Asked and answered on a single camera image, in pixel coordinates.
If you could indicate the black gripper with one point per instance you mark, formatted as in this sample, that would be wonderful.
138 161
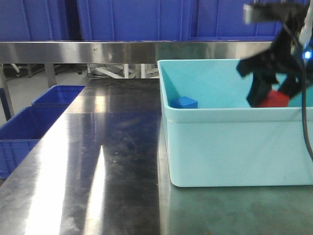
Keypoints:
286 56

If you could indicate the red cube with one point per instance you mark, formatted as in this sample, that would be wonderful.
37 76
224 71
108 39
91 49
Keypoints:
274 99

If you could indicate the right blue crate on shelf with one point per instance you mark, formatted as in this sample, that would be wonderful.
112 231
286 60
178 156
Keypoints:
223 20

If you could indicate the blue crate on shelf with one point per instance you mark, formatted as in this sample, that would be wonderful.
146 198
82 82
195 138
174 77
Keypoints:
33 20
135 20
223 20

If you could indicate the small blue cube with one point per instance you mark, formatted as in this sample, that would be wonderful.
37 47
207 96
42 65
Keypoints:
184 102

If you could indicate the middle blue crate on shelf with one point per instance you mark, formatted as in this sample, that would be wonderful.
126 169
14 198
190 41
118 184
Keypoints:
135 20

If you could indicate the left blue crate on shelf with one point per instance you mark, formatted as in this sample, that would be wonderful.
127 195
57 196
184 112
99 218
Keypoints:
33 20

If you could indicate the light blue plastic tub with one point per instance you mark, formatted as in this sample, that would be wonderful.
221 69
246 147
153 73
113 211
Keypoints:
225 142

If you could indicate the far blue floor crate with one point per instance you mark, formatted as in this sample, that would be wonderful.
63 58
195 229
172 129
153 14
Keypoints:
58 95

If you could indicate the blue floor crate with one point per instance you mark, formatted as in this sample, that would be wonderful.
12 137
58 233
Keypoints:
58 95
22 132

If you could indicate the near blue floor crate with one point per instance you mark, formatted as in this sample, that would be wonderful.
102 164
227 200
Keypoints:
22 132

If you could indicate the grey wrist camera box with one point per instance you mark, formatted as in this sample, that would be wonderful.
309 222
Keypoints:
258 12

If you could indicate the stainless steel table shelf frame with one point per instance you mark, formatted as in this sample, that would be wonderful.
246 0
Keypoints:
67 52

